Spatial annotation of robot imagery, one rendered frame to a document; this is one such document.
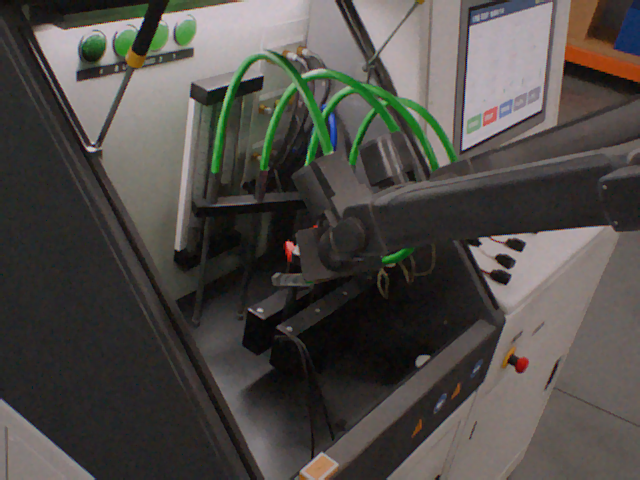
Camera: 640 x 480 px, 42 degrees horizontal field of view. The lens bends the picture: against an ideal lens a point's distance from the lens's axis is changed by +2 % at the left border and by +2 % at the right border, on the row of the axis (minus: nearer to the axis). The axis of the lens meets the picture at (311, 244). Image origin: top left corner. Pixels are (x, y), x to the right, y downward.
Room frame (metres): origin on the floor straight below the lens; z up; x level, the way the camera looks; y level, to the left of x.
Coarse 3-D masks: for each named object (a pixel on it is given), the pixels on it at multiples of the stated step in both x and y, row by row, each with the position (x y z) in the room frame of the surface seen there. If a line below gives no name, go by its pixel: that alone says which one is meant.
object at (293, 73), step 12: (252, 60) 1.16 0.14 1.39; (276, 60) 1.10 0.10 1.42; (240, 72) 1.18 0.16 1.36; (288, 72) 1.07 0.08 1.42; (300, 84) 1.04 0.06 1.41; (228, 96) 1.20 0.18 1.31; (312, 96) 1.03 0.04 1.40; (228, 108) 1.21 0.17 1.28; (312, 108) 1.01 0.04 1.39; (324, 132) 0.98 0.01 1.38; (216, 144) 1.22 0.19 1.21; (324, 144) 0.97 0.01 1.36; (216, 156) 1.22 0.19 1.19; (216, 168) 1.22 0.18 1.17
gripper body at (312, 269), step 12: (312, 228) 0.89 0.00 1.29; (324, 228) 0.89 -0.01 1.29; (300, 240) 0.87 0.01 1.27; (312, 240) 0.88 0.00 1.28; (300, 252) 0.86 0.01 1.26; (312, 252) 0.87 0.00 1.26; (324, 252) 0.83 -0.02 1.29; (312, 264) 0.86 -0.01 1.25; (324, 264) 0.86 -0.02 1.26; (336, 264) 0.82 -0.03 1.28; (360, 264) 0.87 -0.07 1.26; (372, 264) 0.87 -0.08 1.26; (312, 276) 0.85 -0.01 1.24; (324, 276) 0.85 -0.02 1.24; (336, 276) 0.86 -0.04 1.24
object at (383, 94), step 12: (336, 96) 1.30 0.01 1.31; (384, 96) 1.25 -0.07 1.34; (396, 108) 1.24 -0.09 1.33; (324, 120) 1.31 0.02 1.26; (408, 120) 1.23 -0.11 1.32; (420, 132) 1.21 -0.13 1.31; (312, 144) 1.32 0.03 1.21; (312, 156) 1.32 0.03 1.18; (432, 156) 1.20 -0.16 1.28; (432, 168) 1.19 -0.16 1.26
